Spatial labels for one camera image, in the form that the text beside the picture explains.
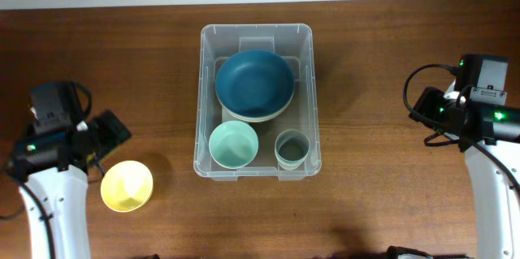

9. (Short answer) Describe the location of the green plastic bowl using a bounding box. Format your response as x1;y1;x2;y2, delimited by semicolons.
209;121;259;163

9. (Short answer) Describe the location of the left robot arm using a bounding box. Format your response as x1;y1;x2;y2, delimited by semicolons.
4;81;132;258

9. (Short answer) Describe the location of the blue plastic bowl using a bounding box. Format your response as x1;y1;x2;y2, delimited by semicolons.
215;50;295;119

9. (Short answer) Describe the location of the cream plastic cup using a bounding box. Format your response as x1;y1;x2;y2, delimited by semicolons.
279;162;301;171

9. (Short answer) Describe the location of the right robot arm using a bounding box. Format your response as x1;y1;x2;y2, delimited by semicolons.
403;54;519;258

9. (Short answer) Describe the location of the green plastic cup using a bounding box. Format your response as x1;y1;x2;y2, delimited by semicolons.
275;152;309;171

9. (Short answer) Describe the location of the clear plastic storage container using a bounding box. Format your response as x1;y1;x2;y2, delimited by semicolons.
193;24;322;181

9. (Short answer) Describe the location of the white label in container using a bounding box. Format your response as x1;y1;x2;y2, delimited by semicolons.
221;107;237;123

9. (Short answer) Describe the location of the white plastic bowl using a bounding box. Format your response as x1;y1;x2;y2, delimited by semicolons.
215;161;249;170

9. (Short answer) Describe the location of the yellow plastic bowl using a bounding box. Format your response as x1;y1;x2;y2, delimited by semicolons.
100;161;154;213

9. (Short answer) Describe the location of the beige bowl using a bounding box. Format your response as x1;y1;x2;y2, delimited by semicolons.
222;104;289;123
215;88;294;118

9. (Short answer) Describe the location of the grey translucent plastic cup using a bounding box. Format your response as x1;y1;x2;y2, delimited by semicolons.
275;129;310;153

